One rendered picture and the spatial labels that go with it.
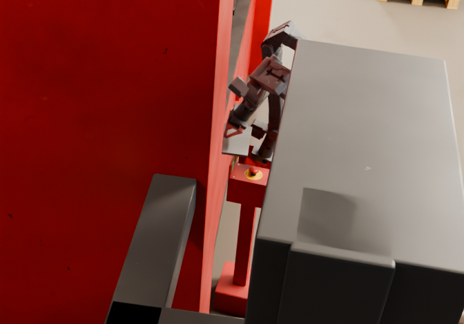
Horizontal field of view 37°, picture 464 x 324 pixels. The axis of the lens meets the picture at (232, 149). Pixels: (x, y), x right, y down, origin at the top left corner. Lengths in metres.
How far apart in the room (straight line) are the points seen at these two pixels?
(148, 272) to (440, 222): 0.46
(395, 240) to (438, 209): 0.09
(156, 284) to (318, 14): 4.93
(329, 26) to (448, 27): 1.00
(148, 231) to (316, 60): 0.39
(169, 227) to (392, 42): 4.59
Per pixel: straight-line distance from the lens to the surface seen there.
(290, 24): 2.44
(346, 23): 5.80
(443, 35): 5.91
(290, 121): 0.99
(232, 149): 2.50
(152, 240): 1.14
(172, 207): 1.20
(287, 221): 0.82
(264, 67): 1.98
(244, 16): 3.71
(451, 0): 6.37
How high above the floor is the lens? 2.50
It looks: 37 degrees down
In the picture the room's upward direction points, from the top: 5 degrees clockwise
